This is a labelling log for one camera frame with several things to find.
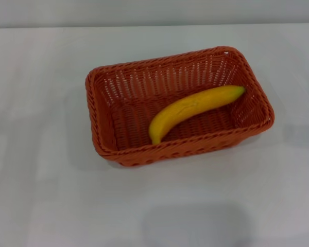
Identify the orange woven plastic basket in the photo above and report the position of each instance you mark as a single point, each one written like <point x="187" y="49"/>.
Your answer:
<point x="134" y="108"/>

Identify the yellow banana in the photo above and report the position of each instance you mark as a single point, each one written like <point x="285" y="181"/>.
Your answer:
<point x="190" y="106"/>

